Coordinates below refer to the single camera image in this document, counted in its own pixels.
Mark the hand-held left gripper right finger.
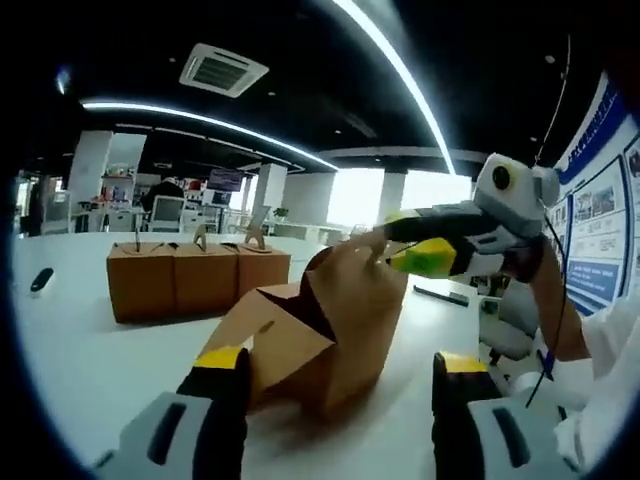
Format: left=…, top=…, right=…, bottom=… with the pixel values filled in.
left=432, top=351, right=582, bottom=480

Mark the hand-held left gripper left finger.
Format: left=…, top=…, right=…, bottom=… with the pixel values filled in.
left=97, top=345, right=252, bottom=480

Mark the brown paper box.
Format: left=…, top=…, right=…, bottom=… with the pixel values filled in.
left=234, top=219, right=293, bottom=304
left=172, top=223, right=241, bottom=317
left=106, top=227, right=177, bottom=325
left=197, top=229, right=411, bottom=422

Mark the person's right hand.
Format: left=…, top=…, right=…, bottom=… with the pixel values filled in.
left=502, top=233, right=549, bottom=285

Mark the black smartphone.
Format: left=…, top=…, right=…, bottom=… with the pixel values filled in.
left=412, top=283, right=471, bottom=308

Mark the curved ceiling light strip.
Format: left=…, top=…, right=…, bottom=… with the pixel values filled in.
left=81, top=99, right=340, bottom=171
left=332, top=0, right=457, bottom=176

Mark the person's white shirt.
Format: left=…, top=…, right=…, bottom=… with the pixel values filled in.
left=549, top=294, right=640, bottom=471

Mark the grey white office chair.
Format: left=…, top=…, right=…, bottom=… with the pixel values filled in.
left=148, top=194, right=187, bottom=234
left=42, top=189, right=74, bottom=236

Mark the black remote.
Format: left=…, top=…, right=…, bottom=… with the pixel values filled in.
left=29, top=267, right=55, bottom=294

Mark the product display shelf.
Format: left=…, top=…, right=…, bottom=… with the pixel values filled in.
left=99, top=164, right=139, bottom=212

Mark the ceiling air conditioner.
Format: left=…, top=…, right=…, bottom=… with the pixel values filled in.
left=178, top=42, right=270, bottom=99

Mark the blue white wall poster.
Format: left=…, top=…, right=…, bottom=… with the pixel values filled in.
left=547, top=69, right=640, bottom=317

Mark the black cable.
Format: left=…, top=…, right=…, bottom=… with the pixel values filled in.
left=524, top=214, right=572, bottom=409

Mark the hanging ceiling wire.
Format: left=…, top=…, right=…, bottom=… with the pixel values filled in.
left=535, top=33, right=572, bottom=166

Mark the purple wall screen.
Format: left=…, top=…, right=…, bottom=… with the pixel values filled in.
left=207, top=168, right=245, bottom=193

